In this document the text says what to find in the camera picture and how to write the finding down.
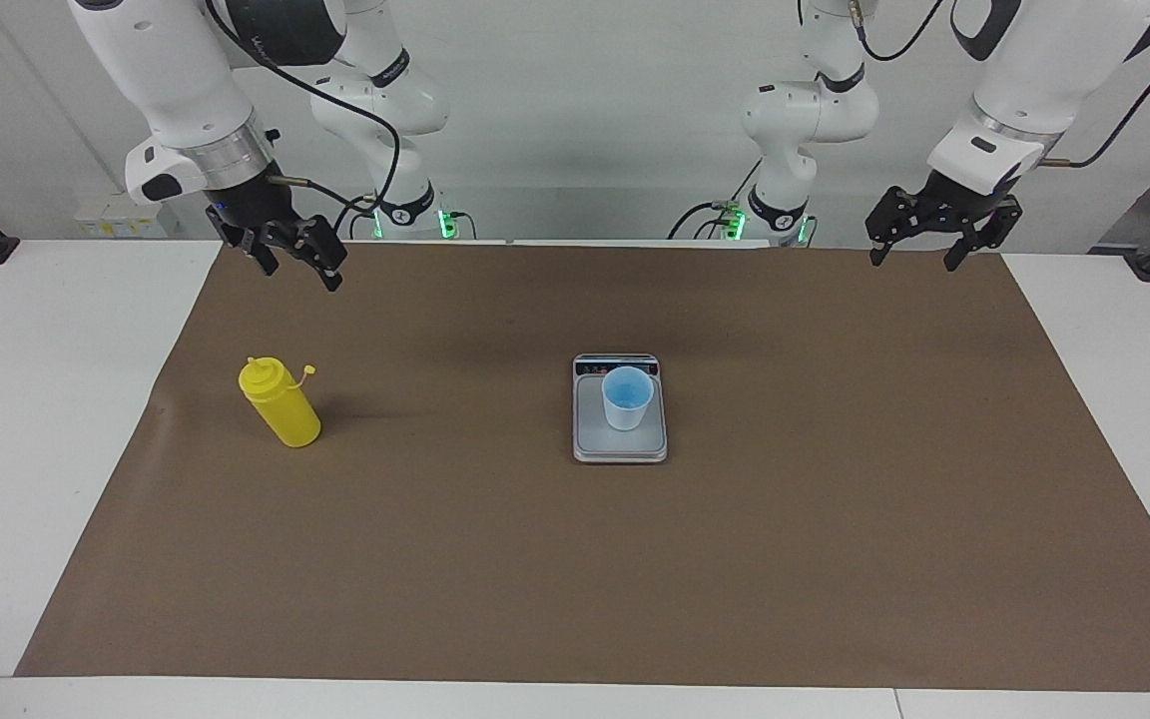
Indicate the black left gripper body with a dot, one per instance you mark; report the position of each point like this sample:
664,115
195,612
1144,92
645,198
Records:
959,205

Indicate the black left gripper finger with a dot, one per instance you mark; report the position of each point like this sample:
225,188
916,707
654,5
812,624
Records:
894,215
994,230

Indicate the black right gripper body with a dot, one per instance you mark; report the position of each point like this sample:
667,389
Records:
261,215

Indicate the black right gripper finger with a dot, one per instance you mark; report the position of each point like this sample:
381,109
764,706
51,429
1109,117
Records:
325,250
258,250

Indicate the yellow squeeze seasoning bottle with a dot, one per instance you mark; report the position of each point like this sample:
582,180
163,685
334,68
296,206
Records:
286,409

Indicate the light blue plastic cup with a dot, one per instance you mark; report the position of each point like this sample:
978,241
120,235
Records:
625,414

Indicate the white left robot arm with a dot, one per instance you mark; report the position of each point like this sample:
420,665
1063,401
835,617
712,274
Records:
1044,60

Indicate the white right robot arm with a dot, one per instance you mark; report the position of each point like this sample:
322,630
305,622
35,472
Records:
166,80

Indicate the silver digital kitchen scale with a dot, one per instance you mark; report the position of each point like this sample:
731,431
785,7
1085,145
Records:
595,439

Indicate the brown table mat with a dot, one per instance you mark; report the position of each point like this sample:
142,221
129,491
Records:
535,579

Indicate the white wall socket box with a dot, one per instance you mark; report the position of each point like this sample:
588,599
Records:
121,218

